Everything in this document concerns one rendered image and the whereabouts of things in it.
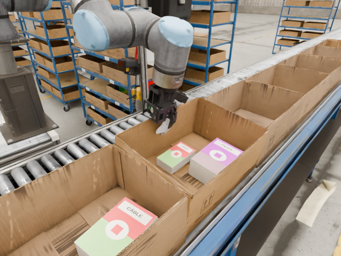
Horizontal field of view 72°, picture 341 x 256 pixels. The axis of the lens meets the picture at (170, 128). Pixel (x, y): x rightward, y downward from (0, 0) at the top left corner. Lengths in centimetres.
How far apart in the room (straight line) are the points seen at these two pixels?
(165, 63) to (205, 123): 39
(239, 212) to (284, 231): 124
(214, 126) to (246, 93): 39
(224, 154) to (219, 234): 27
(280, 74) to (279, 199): 76
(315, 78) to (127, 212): 125
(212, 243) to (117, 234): 23
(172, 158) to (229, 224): 28
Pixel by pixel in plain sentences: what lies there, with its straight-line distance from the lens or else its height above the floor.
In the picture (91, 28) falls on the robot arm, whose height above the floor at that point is 136.
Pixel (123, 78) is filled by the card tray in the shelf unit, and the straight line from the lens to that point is 209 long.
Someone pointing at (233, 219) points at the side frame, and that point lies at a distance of 68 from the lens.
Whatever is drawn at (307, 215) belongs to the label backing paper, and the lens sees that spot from 210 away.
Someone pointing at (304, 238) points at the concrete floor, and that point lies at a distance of 195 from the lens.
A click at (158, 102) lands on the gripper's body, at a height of 114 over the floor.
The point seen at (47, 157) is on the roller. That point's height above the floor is 75.
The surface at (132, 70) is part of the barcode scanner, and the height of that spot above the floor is 102.
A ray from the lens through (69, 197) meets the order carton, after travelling 72.
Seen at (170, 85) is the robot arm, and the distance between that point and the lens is 65.
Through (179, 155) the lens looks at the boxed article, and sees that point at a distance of 81.
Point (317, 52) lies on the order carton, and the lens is 233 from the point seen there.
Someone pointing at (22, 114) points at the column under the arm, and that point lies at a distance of 145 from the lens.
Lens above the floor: 143
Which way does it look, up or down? 31 degrees down
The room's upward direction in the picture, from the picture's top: straight up
